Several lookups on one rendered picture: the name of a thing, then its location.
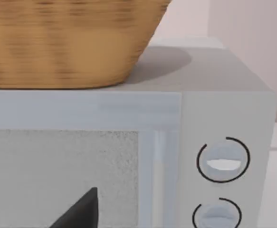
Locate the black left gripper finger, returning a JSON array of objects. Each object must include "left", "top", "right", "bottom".
[{"left": 48, "top": 187, "right": 99, "bottom": 228}]

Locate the pale microwave knob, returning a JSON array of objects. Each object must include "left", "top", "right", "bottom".
[
  {"left": 205, "top": 142, "right": 245, "bottom": 179},
  {"left": 200, "top": 203, "right": 236, "bottom": 228}
]

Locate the pale microwave door handle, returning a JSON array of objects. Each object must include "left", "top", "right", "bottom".
[{"left": 154, "top": 131, "right": 168, "bottom": 228}]

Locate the woven wicker basket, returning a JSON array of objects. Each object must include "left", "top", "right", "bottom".
[{"left": 0, "top": 0, "right": 172, "bottom": 90}]

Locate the microwave oven door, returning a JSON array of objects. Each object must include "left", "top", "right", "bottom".
[{"left": 0, "top": 91, "right": 183, "bottom": 228}]

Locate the pale microwave oven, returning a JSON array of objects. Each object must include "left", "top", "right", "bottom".
[{"left": 0, "top": 38, "right": 277, "bottom": 228}]

